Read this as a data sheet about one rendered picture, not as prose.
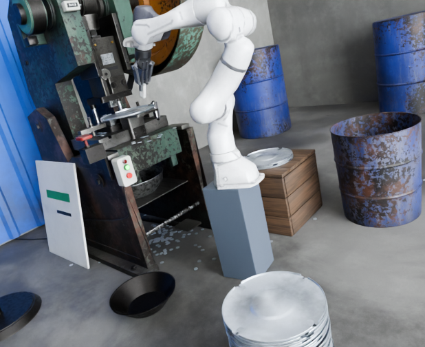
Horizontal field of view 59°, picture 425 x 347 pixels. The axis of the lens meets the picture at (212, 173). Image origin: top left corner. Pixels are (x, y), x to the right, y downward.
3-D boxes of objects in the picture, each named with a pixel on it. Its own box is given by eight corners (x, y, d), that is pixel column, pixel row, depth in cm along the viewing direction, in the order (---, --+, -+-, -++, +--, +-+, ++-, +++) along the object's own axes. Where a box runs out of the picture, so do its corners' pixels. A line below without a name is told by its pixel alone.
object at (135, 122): (165, 132, 195) (158, 106, 191) (144, 140, 186) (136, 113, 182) (137, 132, 213) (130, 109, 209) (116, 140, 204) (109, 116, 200)
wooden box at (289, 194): (322, 204, 223) (315, 149, 212) (292, 237, 197) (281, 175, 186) (265, 199, 249) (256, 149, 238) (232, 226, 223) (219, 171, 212)
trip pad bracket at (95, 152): (115, 180, 181) (102, 140, 175) (97, 187, 174) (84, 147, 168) (109, 178, 185) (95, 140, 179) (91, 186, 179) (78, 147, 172)
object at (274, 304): (269, 263, 125) (269, 261, 125) (348, 295, 103) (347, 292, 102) (202, 312, 109) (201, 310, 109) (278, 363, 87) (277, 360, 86)
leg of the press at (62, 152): (159, 269, 196) (106, 97, 168) (142, 281, 189) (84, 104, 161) (77, 237, 260) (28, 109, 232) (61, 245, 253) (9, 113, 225)
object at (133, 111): (134, 107, 218) (134, 105, 218) (166, 104, 198) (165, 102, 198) (91, 121, 200) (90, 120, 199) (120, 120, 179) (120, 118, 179)
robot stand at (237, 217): (274, 259, 181) (256, 173, 167) (258, 282, 167) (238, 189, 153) (241, 255, 191) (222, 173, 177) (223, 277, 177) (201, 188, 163)
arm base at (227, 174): (270, 172, 163) (265, 141, 159) (251, 190, 149) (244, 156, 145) (226, 172, 176) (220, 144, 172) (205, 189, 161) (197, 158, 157)
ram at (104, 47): (133, 89, 200) (117, 30, 191) (110, 96, 191) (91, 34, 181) (116, 91, 212) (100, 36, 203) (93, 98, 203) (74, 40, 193)
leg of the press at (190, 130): (225, 222, 231) (190, 73, 203) (213, 230, 223) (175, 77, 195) (138, 204, 295) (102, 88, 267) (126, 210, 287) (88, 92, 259)
